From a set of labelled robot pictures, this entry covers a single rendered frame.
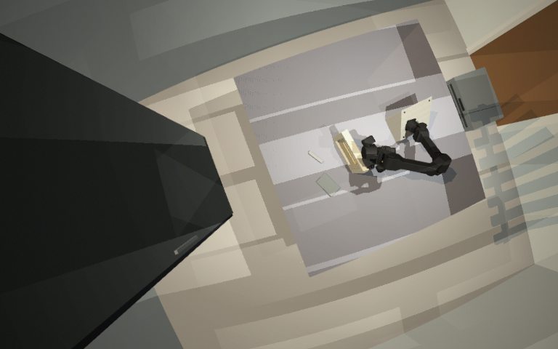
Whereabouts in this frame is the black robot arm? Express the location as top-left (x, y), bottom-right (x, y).
top-left (361, 119), bottom-right (452, 177)

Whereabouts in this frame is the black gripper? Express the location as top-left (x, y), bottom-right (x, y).
top-left (362, 135), bottom-right (386, 172)

